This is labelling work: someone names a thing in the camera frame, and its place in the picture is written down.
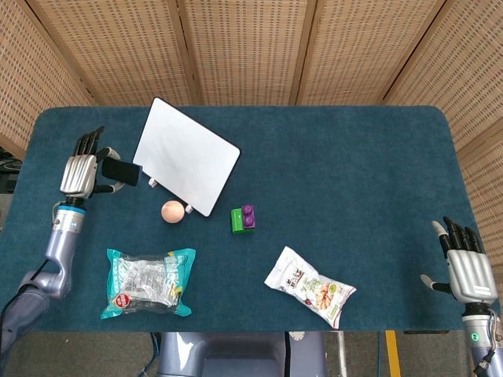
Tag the peach coloured ball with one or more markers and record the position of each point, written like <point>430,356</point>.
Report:
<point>172,211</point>

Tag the white rectangular board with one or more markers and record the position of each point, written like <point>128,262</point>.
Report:
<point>184,157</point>

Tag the yellow floor tape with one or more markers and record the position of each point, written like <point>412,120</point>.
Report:
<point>393,353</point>

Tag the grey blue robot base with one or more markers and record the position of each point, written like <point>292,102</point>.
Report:
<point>239,354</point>

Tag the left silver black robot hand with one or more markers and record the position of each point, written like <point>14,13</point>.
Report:
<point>84,167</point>

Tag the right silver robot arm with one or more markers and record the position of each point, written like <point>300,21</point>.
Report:
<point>481,341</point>

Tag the teal snack bag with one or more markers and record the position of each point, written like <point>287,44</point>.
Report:
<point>147,282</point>

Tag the blue table mat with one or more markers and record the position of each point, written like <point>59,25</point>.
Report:
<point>275,176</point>

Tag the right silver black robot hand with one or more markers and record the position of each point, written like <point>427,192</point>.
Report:
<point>467,271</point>

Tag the woven wooden folding screen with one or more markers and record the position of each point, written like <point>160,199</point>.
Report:
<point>251,53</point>

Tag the black rectangular object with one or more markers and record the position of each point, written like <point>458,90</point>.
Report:
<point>122,172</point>

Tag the white snack bag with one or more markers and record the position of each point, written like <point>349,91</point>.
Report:
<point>310,290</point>

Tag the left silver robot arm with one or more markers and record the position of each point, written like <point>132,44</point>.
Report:
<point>43,271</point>

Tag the green and purple toy block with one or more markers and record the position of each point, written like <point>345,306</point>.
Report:
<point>243,220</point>

